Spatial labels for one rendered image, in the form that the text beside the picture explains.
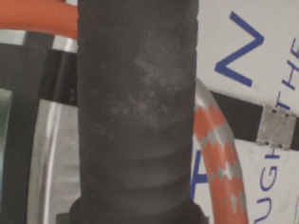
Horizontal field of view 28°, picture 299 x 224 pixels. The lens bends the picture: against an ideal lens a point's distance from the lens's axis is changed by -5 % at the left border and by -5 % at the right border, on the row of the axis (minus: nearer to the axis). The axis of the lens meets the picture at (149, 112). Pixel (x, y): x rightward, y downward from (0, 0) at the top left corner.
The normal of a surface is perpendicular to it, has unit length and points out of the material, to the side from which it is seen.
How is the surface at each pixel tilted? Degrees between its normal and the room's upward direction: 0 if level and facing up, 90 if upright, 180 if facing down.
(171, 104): 78
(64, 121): 90
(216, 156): 61
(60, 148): 90
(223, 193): 54
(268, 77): 90
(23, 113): 45
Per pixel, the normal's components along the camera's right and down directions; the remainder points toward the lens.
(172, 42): 0.55, 0.30
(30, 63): -0.69, -0.15
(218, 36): 0.69, 0.16
